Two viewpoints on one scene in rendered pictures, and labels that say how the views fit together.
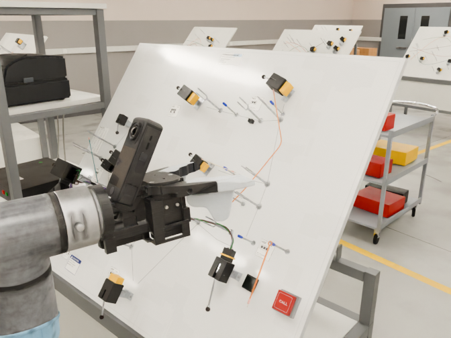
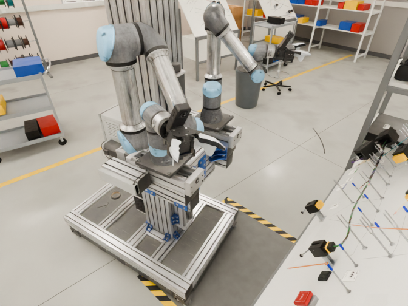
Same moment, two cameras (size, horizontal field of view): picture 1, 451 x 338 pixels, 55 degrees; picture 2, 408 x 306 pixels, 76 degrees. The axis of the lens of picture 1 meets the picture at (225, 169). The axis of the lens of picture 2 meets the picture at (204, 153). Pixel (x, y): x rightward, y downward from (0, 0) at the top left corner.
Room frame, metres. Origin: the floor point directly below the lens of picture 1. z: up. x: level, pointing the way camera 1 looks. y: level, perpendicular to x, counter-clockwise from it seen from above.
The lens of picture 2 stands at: (0.61, -0.55, 1.98)
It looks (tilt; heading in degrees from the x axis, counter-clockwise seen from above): 36 degrees down; 90
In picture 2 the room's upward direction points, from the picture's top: straight up
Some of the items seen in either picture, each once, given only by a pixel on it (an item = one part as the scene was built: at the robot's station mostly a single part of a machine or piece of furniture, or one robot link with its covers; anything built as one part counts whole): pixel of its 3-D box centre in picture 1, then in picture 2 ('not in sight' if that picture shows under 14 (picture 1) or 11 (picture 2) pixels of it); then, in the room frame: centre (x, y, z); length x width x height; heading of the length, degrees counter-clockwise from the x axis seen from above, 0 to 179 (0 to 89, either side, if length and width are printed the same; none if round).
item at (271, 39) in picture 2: not in sight; (273, 43); (2.20, 5.71, 0.54); 0.99 x 0.50 x 1.08; 42
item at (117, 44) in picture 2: not in sight; (128, 96); (0.30, 0.47, 1.54); 0.15 x 0.12 x 0.55; 34
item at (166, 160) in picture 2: not in sight; (164, 149); (0.41, 0.54, 1.21); 0.15 x 0.15 x 0.10
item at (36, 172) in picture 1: (32, 179); (398, 133); (1.88, 0.89, 1.09); 0.35 x 0.33 x 0.07; 48
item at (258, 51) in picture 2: not in sight; (257, 51); (0.94, 1.08, 1.56); 0.11 x 0.08 x 0.09; 175
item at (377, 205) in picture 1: (383, 165); not in sight; (3.72, -1.42, 0.54); 0.99 x 0.50 x 1.08; 135
